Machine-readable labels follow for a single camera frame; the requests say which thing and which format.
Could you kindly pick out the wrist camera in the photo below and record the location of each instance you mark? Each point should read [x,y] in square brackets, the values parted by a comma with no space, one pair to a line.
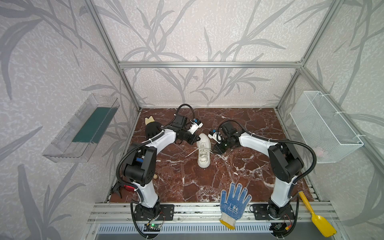
[195,125]
[215,135]

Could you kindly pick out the white wire mesh basket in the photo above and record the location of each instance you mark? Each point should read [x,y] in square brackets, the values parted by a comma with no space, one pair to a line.
[322,125]

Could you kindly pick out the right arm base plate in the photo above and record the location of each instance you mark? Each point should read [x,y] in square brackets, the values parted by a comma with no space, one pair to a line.
[267,213]

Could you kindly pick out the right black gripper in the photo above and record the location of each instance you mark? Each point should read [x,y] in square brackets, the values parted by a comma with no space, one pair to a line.
[220,143]

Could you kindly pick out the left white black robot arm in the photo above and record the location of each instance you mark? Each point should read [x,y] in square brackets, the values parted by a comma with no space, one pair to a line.
[137,167]

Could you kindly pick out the left green circuit board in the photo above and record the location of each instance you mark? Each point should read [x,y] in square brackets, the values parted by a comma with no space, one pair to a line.
[152,227]

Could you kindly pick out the white knit sneaker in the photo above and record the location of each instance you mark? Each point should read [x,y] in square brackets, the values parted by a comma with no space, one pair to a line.
[204,151]

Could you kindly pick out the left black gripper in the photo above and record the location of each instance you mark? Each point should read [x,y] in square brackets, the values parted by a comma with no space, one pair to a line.
[190,136]

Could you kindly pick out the black work glove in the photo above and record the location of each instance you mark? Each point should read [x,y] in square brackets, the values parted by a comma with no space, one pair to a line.
[153,127]

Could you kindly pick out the yellow plastic scoop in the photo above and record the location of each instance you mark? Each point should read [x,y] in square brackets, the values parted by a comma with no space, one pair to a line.
[325,228]

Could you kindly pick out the clear plastic wall tray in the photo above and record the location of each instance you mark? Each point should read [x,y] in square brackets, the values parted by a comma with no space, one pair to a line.
[79,138]

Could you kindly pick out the right circuit board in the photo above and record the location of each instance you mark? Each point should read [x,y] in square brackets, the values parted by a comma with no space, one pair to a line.
[279,227]

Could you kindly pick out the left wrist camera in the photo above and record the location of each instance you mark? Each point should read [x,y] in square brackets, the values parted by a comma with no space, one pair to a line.
[195,125]

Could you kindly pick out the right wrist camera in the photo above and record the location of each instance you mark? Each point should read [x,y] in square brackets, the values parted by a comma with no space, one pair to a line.
[215,135]

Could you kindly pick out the blue dotted work glove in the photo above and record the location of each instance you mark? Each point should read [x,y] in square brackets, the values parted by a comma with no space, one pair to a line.
[233,204]

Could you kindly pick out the red black spray bottle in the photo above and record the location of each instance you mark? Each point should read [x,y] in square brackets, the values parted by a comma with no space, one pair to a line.
[117,188]

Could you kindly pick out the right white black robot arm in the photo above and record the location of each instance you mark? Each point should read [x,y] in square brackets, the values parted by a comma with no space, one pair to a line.
[285,160]

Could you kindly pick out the pink item in basket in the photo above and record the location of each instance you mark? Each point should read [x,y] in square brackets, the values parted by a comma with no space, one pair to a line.
[319,152]

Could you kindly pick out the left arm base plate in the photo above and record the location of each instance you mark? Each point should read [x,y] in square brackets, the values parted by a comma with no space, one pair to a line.
[161,212]

